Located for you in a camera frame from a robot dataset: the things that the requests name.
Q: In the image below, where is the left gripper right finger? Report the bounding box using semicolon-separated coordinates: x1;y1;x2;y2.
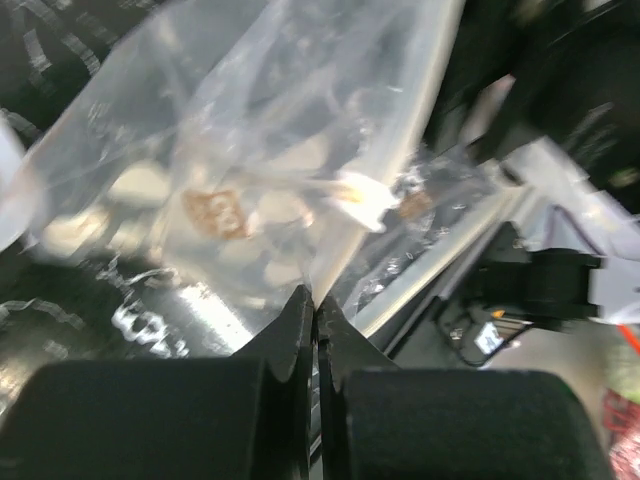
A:
315;298;613;479

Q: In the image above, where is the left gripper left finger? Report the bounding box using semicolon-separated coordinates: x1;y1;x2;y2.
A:
1;286;314;479

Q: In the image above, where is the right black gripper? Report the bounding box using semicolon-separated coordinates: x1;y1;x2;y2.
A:
424;1;639;190

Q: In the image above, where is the zip bag with white slices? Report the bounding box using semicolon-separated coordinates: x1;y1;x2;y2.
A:
0;0;521;341

